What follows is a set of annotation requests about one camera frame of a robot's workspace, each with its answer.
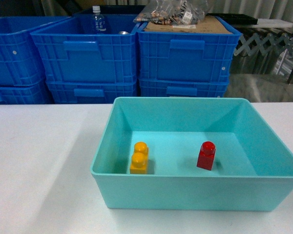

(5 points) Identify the blue crate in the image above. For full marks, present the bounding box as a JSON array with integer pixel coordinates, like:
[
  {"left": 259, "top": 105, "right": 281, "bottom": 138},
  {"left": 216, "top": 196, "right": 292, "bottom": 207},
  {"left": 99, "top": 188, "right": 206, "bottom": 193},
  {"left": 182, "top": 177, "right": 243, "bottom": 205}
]
[
  {"left": 139, "top": 78, "right": 229, "bottom": 98},
  {"left": 0, "top": 16, "right": 67, "bottom": 87},
  {"left": 0, "top": 80, "right": 54, "bottom": 105},
  {"left": 31, "top": 15, "right": 139, "bottom": 83},
  {"left": 46, "top": 82, "right": 137, "bottom": 104},
  {"left": 138, "top": 17, "right": 241, "bottom": 83}
]

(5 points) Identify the white foam board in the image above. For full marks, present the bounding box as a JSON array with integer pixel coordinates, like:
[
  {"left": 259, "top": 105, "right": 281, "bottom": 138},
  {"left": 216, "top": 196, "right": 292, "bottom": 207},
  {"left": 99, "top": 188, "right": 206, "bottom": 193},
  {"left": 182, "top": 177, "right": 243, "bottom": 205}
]
[{"left": 254, "top": 19, "right": 293, "bottom": 28}]

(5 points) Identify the blue crate top right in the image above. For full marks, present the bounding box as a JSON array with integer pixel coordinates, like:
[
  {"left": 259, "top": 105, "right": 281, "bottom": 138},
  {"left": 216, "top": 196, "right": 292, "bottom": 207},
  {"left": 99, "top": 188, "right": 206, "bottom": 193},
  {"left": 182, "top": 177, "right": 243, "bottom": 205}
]
[{"left": 138, "top": 17, "right": 241, "bottom": 83}]

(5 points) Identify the black tray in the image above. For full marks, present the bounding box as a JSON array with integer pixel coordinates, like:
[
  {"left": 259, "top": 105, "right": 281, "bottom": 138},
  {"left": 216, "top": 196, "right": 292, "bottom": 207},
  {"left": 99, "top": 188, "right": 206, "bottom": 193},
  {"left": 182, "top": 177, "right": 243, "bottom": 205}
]
[{"left": 208, "top": 13, "right": 258, "bottom": 25}]

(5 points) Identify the blue crate bottom middle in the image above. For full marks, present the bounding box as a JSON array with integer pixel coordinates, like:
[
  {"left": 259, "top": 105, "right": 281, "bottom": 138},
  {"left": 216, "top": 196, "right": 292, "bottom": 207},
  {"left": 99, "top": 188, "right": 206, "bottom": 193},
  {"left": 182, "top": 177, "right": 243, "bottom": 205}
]
[{"left": 46, "top": 82, "right": 137, "bottom": 104}]

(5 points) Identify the red toy block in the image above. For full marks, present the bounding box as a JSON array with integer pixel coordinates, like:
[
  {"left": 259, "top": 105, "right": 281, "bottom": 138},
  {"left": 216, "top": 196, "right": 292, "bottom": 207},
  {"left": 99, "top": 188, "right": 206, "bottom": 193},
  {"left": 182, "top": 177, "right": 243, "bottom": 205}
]
[{"left": 197, "top": 141, "right": 216, "bottom": 171}]

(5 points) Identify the blue crate top left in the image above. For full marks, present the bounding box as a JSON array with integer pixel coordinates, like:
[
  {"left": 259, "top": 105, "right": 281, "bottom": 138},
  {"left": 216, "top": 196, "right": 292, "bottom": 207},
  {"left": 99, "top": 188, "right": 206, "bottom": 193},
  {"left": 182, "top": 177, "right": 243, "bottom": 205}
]
[{"left": 0, "top": 16, "right": 67, "bottom": 87}]

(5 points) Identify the turquoise plastic box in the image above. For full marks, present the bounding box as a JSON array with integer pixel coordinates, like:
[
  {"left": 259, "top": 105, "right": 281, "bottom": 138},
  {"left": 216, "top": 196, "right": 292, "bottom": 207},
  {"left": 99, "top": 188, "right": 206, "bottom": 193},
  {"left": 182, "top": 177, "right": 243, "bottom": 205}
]
[{"left": 90, "top": 97, "right": 293, "bottom": 211}]

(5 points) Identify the expandable roller conveyor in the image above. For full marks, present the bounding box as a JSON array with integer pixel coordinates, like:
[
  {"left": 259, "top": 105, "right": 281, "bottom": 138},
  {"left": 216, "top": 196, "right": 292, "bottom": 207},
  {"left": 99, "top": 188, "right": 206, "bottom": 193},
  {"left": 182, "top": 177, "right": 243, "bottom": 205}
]
[{"left": 233, "top": 26, "right": 293, "bottom": 85}]

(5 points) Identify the silver metal can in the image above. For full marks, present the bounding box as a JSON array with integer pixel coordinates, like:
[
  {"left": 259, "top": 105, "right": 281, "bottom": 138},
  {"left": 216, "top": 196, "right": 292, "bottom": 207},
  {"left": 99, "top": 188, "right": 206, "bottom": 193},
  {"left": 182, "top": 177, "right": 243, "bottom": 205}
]
[{"left": 119, "top": 31, "right": 129, "bottom": 35}]

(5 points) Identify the blue crate bottom left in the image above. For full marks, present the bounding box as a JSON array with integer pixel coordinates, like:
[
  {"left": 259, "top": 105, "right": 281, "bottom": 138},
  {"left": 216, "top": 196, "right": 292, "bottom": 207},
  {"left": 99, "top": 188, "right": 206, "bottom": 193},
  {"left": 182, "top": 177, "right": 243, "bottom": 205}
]
[{"left": 0, "top": 80, "right": 54, "bottom": 105}]

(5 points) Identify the clear bag of parts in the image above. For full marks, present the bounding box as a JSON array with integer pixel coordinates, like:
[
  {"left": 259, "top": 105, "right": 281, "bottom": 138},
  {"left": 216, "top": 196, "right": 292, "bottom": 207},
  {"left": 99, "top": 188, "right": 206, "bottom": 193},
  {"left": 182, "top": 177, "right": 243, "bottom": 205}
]
[{"left": 134, "top": 0, "right": 214, "bottom": 26}]

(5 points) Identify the brown cardboard sheet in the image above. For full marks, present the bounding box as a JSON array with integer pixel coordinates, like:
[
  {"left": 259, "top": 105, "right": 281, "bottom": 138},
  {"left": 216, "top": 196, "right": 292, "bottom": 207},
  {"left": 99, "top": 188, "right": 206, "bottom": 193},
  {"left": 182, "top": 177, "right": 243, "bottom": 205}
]
[{"left": 143, "top": 16, "right": 232, "bottom": 34}]

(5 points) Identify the yellow toy block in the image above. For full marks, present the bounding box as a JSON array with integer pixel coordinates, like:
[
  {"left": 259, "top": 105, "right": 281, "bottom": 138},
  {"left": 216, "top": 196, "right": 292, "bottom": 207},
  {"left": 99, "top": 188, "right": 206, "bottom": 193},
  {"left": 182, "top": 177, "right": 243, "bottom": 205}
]
[{"left": 129, "top": 141, "right": 149, "bottom": 175}]

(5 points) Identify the clear plastic water bottle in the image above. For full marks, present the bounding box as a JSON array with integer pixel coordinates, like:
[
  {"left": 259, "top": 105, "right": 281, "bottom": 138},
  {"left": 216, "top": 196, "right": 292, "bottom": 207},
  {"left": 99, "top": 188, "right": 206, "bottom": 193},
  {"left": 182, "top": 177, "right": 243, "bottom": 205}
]
[{"left": 91, "top": 5, "right": 106, "bottom": 34}]

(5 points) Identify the blue crate top middle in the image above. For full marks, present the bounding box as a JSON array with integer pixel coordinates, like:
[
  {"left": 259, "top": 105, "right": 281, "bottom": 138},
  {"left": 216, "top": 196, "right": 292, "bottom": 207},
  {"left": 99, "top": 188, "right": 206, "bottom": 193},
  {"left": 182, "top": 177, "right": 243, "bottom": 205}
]
[{"left": 31, "top": 15, "right": 139, "bottom": 83}]

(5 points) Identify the blue crate bottom right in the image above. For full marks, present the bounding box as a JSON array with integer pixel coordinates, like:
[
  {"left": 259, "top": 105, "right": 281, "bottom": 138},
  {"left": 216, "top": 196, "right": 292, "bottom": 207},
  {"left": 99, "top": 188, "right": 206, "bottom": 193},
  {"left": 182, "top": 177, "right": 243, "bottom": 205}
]
[{"left": 139, "top": 78, "right": 229, "bottom": 98}]

